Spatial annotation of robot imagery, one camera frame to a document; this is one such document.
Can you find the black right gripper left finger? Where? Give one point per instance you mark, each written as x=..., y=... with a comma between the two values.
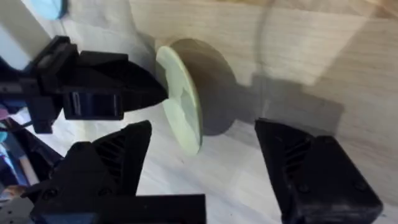
x=93, y=174

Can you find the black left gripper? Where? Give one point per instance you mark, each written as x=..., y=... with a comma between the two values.
x=49, y=81

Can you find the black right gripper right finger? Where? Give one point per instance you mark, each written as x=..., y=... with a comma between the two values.
x=323, y=180

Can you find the light blue plate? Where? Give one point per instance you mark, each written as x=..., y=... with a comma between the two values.
x=49, y=7

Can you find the pale green plate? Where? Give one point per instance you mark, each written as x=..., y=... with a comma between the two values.
x=182, y=102

